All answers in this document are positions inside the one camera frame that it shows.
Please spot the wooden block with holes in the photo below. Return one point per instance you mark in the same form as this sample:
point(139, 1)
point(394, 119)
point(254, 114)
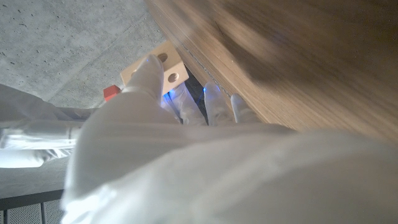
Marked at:
point(172, 67)

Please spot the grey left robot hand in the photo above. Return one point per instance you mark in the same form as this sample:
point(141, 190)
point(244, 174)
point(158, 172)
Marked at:
point(224, 174)

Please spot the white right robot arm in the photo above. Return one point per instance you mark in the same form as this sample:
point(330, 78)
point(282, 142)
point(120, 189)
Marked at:
point(25, 124)

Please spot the red screw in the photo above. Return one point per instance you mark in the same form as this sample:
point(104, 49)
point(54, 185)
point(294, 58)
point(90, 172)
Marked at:
point(111, 92)

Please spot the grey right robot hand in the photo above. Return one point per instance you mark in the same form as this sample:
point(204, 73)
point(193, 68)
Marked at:
point(46, 133)

